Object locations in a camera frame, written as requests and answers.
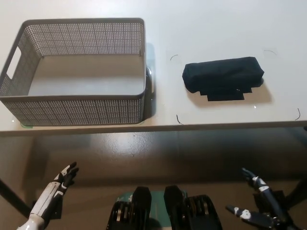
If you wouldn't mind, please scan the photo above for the grey perforated plastic basket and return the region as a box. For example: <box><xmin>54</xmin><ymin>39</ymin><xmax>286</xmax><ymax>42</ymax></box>
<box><xmin>0</xmin><ymin>17</ymin><xmax>147</xmax><ymax>127</ymax></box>

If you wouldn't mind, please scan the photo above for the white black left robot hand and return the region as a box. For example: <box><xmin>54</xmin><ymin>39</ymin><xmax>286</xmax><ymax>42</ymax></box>
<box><xmin>28</xmin><ymin>162</ymin><xmax>80</xmax><ymax>222</ymax></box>

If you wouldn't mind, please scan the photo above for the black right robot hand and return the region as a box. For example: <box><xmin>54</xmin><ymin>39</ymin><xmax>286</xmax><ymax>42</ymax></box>
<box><xmin>225</xmin><ymin>167</ymin><xmax>296</xmax><ymax>230</ymax></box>

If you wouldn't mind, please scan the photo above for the black table leg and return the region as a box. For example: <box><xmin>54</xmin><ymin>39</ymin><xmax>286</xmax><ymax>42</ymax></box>
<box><xmin>0</xmin><ymin>178</ymin><xmax>33</xmax><ymax>219</ymax></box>
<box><xmin>286</xmin><ymin>177</ymin><xmax>307</xmax><ymax>209</ymax></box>

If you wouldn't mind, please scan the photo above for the black tape patch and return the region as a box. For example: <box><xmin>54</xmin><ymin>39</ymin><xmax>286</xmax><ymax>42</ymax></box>
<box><xmin>198</xmin><ymin>86</ymin><xmax>253</xmax><ymax>102</ymax></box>

